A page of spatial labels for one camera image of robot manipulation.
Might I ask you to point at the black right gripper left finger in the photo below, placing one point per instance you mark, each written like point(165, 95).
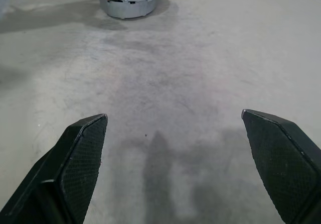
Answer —
point(70, 173)

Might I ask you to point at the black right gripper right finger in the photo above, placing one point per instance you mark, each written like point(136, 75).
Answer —
point(283, 163)

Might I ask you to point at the silver motor housing copper coils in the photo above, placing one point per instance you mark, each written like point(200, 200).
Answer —
point(125, 9)

